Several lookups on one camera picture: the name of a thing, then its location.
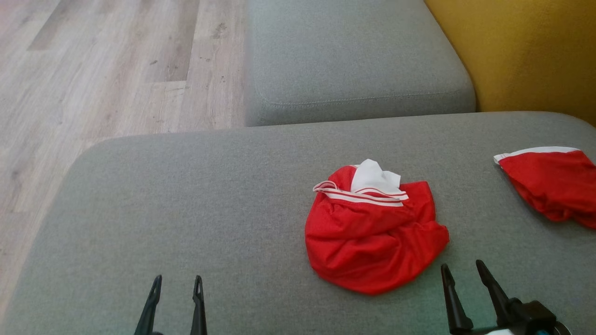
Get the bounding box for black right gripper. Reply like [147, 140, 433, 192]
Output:
[440, 260, 573, 335]

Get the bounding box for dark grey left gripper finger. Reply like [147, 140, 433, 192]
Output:
[190, 275, 208, 335]
[135, 275, 163, 335]

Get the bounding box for red jersey with striped trim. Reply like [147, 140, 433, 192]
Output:
[305, 159, 450, 295]

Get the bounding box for red shorts with white stripe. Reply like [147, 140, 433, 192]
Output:
[494, 147, 596, 229]

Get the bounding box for large grey sofa seat cushion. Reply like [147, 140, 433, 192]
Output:
[0, 112, 596, 335]

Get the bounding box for yellow sofa backrest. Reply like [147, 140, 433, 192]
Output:
[424, 0, 596, 126]

